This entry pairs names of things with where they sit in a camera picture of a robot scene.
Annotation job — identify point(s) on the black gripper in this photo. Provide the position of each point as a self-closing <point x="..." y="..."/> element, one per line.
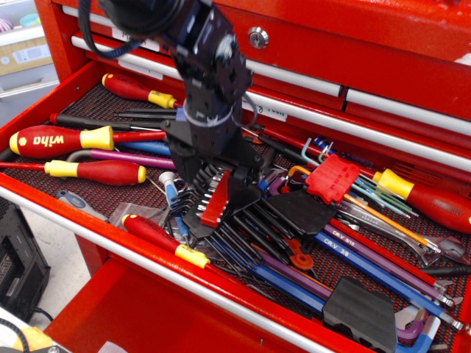
<point x="197" y="141"/>

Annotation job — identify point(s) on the red bit holder with bits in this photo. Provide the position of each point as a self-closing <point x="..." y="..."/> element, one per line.
<point x="211" y="208"/>

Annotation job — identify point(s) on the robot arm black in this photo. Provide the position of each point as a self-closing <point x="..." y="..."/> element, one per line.
<point x="206" y="53"/>

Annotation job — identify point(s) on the black hex key holder centre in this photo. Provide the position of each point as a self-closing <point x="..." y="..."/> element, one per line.
<point x="198" y="229"/>

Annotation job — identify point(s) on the black hex key holder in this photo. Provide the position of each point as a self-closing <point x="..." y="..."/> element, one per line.
<point x="304" y="212"/>
<point x="198" y="229"/>

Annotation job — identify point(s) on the blue plastic holder back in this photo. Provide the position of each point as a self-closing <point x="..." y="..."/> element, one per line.
<point x="180" y="115"/>

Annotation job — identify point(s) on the black hex key holder right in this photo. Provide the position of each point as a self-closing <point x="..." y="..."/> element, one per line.
<point x="304" y="212"/>

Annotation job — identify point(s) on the red hex key holder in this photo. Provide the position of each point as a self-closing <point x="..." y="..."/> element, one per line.
<point x="332" y="179"/>

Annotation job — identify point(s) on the black holder front right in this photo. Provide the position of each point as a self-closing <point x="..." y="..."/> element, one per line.
<point x="364" y="316"/>

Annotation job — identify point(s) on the blue precision screwdriver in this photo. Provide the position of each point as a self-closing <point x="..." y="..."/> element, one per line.
<point x="174" y="221"/>

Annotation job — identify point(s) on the white drawer label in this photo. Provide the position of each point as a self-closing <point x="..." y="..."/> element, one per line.
<point x="264" y="110"/>

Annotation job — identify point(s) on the red yellow screwdriver front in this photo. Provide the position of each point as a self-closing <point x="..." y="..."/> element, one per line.
<point x="151" y="232"/>

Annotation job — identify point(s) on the red yellow screwdriver left middle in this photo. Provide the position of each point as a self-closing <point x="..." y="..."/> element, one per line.
<point x="109" y="172"/>

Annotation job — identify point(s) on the purple hex key left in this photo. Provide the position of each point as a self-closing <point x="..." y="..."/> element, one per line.
<point x="99" y="154"/>

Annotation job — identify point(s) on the orange plastic clip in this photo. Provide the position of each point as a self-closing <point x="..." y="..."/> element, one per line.
<point x="298" y="256"/>

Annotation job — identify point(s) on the blue hex key front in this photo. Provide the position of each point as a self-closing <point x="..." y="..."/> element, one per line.
<point x="234" y="253"/>

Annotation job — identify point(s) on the red yellow screwdriver back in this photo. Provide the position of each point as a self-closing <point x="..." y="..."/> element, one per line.
<point x="128" y="88"/>

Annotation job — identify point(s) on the silver cabinet lock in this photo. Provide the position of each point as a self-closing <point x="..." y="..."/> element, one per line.
<point x="258" y="37"/>

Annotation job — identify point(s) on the white markers label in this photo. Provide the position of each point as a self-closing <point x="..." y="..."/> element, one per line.
<point x="123" y="36"/>

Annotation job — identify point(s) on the blue grey small screwdriver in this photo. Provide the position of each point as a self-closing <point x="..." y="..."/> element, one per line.
<point x="78" y="202"/>

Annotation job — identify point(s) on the red tool chest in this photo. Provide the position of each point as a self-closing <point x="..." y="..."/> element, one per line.
<point x="388" y="81"/>

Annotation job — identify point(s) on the large red wiha screwdriver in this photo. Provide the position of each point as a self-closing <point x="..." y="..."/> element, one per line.
<point x="45" y="141"/>

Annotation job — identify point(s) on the blue hex key CR-V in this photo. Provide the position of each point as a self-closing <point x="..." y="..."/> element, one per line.
<point x="390" y="282"/>

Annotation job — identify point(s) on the black device on floor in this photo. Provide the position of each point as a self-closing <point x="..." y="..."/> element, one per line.
<point x="24" y="270"/>

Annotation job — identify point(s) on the silver adjustable wrench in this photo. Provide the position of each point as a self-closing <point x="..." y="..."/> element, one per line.
<point x="450" y="247"/>

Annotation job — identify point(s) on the purple hex key long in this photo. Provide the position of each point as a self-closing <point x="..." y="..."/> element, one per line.
<point x="387" y="265"/>

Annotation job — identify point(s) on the black red handled tool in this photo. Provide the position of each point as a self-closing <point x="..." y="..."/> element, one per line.
<point x="138" y="122"/>

